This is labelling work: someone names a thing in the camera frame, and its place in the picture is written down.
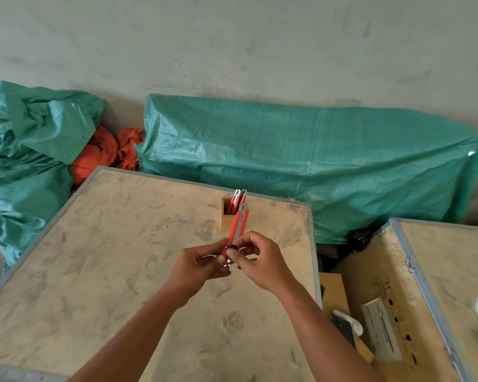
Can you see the person's right hand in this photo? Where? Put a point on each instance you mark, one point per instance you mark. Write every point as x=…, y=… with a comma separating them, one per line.
x=265, y=266

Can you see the person's left hand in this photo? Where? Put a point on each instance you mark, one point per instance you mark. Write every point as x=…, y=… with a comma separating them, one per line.
x=191, y=272

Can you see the person's left thumb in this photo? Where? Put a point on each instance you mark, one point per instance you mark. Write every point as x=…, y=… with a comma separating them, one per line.
x=214, y=246

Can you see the person's right thumb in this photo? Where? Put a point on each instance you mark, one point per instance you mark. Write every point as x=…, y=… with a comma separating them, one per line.
x=235, y=255

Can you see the red utility knife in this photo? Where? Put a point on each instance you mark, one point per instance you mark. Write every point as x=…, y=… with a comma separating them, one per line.
x=237, y=228

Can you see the person's right forearm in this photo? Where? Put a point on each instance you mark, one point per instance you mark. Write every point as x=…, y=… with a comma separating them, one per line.
x=322, y=338

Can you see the person's left forearm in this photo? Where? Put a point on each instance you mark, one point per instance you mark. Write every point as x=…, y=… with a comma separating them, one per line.
x=131, y=338

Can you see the small wooden holder box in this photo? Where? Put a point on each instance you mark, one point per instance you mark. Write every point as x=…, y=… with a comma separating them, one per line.
x=227, y=218

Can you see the bundle of red cutters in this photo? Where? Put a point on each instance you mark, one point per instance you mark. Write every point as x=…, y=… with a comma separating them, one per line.
x=236, y=200

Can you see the brown wooden board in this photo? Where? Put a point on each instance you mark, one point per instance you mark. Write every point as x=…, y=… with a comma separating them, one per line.
x=334, y=292

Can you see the large plywood crate, metal edges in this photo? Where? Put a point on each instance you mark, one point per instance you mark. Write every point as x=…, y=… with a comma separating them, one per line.
x=103, y=266

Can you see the long green tarp-covered bundle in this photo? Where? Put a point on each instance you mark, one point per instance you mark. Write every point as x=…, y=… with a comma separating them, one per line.
x=310, y=163

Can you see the black plastic bag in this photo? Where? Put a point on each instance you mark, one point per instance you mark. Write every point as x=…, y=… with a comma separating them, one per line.
x=360, y=238

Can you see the black flat device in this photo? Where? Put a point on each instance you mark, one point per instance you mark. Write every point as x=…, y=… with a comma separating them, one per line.
x=344, y=334

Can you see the orange cloth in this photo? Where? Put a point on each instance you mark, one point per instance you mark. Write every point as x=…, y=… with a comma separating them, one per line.
x=103, y=153

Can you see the white paper label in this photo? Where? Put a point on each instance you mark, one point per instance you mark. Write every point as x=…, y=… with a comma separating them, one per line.
x=381, y=330

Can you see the metal crate latch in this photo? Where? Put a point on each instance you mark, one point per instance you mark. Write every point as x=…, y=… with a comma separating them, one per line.
x=410, y=265

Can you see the plywood crate with latches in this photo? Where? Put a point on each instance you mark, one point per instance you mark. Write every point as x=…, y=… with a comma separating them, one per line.
x=434, y=274

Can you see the crumpled green tarp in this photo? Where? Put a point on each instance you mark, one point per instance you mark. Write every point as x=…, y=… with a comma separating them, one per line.
x=28, y=155

